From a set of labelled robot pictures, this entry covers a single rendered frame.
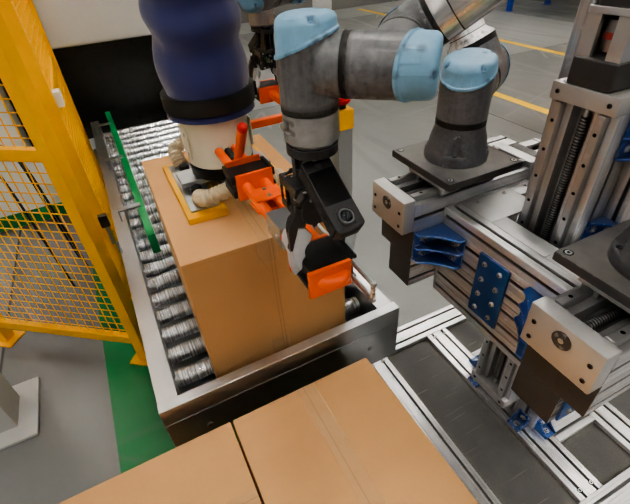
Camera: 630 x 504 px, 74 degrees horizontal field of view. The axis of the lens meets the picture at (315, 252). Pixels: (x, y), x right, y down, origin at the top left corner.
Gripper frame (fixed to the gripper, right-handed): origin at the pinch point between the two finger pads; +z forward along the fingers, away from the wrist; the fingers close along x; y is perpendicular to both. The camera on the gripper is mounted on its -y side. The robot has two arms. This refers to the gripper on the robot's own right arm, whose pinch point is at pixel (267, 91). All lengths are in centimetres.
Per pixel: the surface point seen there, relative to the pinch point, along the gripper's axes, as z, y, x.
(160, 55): -22, 33, -35
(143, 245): 54, -16, -54
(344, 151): 22.8, 11.7, 22.5
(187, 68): -20, 38, -31
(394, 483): 53, 106, -19
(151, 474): 53, 78, -67
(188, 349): 54, 46, -51
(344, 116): 9.7, 12.1, 22.4
